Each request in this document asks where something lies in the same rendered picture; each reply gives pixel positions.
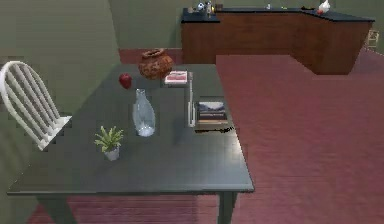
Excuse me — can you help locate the red apple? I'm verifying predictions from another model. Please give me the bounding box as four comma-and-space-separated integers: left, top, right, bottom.
118, 73, 133, 90

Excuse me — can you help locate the clear glass bottle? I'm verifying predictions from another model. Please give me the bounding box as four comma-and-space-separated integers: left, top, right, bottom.
132, 88, 157, 138

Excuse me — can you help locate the pale wooden stool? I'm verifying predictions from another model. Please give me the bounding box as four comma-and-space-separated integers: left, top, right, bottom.
365, 29, 381, 52

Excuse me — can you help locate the dark grey table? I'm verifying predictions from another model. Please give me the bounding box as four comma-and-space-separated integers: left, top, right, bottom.
6, 63, 256, 224

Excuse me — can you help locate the brown counter with black top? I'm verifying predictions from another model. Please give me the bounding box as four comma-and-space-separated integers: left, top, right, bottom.
180, 6, 376, 76

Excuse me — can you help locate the green plant in white pot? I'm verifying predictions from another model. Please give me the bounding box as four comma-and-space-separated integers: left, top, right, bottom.
94, 125, 125, 162

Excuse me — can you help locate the white slatted chair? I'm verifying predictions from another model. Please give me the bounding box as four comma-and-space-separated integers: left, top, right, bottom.
0, 60, 73, 152

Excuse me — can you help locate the brown woven basket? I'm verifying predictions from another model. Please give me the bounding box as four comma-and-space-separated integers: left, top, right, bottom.
137, 48, 175, 81

